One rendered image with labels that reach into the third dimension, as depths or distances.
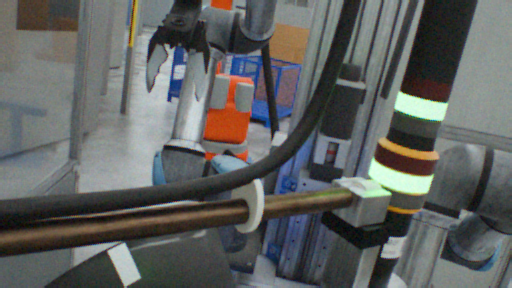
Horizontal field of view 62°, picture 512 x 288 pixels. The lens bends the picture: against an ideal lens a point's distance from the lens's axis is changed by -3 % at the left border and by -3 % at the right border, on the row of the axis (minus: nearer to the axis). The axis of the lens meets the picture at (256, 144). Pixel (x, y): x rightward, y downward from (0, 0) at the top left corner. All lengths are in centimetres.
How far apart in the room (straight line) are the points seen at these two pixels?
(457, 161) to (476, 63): 159
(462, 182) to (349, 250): 48
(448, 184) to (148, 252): 53
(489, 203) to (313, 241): 65
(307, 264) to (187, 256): 96
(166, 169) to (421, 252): 65
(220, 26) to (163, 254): 89
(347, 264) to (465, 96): 206
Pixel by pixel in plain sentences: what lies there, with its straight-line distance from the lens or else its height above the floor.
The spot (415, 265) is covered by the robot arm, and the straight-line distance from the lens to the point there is 80.
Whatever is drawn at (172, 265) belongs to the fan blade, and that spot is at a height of 142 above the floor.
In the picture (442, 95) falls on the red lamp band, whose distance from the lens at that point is 31.
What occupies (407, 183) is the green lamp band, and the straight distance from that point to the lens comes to 31.
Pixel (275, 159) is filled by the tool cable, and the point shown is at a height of 157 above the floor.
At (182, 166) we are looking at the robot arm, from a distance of 113.
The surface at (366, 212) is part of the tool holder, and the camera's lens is 29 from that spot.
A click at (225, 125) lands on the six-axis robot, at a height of 57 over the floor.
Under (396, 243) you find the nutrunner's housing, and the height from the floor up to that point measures 151.
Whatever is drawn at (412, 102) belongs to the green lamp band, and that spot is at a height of 161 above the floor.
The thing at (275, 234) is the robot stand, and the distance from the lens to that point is 137.
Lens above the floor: 165
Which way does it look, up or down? 16 degrees down
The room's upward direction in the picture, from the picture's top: 11 degrees clockwise
